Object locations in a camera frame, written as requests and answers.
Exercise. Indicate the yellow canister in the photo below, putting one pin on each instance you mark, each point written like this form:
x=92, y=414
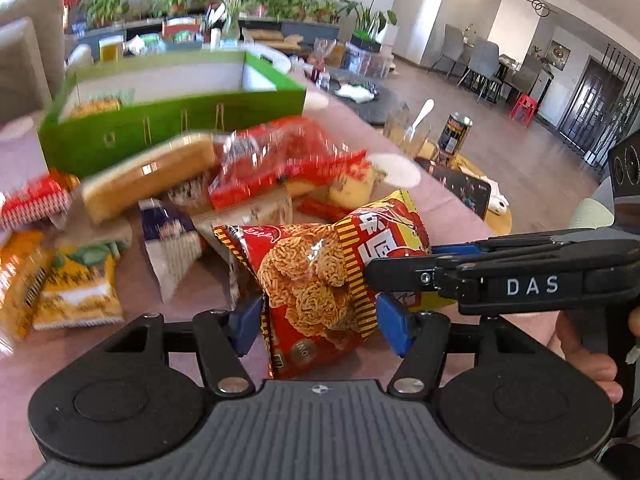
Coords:
x=110, y=50

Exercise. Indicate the row of potted plants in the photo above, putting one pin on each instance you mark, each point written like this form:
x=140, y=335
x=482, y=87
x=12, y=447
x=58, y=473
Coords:
x=200, y=0

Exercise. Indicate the yellow green snack packet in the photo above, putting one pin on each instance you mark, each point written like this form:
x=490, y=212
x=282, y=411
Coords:
x=75, y=290

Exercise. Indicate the grey dining chair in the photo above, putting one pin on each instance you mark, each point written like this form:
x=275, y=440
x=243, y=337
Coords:
x=522, y=77
x=450, y=45
x=482, y=62

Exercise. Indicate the clear storage boxes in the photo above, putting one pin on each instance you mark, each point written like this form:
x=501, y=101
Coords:
x=370, y=60

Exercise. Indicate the red plastic stool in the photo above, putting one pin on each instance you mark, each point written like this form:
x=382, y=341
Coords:
x=524, y=107

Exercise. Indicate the large leaf potted plant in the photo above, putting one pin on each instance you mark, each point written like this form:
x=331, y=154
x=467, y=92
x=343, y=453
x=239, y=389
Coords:
x=370, y=15

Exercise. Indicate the green cardboard box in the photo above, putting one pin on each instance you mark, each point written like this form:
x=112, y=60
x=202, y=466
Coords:
x=125, y=127

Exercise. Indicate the pink polka dot tablecloth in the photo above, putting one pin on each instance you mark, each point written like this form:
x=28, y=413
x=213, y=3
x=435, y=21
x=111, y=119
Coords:
x=192, y=290

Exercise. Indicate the white blue snack packet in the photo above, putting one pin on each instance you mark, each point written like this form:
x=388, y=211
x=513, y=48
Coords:
x=170, y=245

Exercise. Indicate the orange snack packet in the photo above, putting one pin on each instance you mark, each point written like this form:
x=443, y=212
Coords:
x=20, y=280

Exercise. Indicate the clear round cookie packet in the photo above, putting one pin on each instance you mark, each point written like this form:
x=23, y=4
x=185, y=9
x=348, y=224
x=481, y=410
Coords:
x=187, y=195

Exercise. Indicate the yellow pastry packet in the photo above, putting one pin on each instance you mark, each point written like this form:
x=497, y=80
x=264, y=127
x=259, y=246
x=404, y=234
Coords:
x=355, y=185

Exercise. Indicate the red white checkered packet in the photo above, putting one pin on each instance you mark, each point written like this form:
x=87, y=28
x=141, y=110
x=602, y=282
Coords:
x=35, y=200

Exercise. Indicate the red stick packet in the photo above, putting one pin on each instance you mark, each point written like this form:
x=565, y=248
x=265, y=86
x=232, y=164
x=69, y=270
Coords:
x=320, y=208

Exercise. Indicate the ceiling lamp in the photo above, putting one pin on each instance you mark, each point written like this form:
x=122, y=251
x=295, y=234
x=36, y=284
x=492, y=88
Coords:
x=532, y=4

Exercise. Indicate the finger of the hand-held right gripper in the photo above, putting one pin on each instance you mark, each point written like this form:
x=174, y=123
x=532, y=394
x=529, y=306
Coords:
x=455, y=249
x=500, y=285

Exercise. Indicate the white earbuds case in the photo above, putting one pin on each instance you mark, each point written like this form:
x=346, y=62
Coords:
x=498, y=206

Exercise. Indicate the dark door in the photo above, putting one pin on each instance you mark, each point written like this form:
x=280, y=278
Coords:
x=592, y=110

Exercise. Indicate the red yellow noodle snack packet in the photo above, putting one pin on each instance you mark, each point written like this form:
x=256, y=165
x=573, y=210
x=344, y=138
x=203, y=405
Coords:
x=300, y=270

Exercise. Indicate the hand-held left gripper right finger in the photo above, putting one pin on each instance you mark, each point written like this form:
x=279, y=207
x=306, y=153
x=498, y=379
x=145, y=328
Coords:
x=395, y=327

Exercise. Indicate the beige sofa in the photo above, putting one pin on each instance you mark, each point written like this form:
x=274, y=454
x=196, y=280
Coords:
x=25, y=60

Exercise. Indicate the black yellow can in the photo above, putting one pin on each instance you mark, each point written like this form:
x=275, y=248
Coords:
x=456, y=140

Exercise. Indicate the black phone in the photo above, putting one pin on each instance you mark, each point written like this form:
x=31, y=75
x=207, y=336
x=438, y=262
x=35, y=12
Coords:
x=460, y=187

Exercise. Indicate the black marble coffee table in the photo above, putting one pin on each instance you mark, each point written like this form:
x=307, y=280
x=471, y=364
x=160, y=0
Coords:
x=372, y=108

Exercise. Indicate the bread loaf packet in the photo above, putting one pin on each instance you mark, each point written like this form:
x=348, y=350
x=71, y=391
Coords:
x=150, y=175

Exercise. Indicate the person's right hand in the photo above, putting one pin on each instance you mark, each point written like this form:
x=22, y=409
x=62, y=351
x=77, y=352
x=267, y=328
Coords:
x=585, y=352

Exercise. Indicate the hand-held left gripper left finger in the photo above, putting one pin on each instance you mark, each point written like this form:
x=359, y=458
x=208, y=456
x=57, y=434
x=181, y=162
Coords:
x=246, y=325

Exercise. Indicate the red transparent snack packet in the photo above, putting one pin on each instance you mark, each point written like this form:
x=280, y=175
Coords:
x=280, y=160

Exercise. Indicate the glass cup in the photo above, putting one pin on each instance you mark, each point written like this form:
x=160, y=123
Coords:
x=402, y=132

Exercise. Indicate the white tissue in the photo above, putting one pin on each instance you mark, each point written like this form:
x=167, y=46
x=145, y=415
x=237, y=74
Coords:
x=355, y=92

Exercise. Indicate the round wooden side table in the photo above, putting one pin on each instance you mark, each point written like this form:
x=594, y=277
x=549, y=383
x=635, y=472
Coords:
x=501, y=223

